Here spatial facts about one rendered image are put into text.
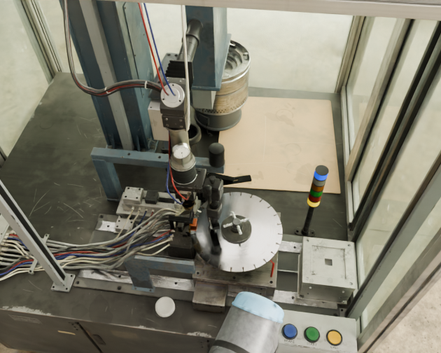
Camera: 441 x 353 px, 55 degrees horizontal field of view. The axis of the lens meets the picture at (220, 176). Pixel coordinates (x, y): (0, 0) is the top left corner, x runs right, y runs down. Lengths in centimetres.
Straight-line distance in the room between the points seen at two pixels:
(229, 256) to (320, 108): 107
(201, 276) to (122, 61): 86
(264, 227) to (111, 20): 91
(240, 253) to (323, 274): 30
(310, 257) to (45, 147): 136
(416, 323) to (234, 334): 177
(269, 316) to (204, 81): 81
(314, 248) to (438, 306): 123
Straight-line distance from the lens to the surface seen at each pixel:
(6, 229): 194
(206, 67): 141
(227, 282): 158
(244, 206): 160
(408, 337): 256
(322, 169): 147
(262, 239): 153
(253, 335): 94
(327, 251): 160
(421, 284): 112
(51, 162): 216
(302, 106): 227
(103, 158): 171
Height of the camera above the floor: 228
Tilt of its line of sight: 52 degrees down
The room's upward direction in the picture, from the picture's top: 2 degrees counter-clockwise
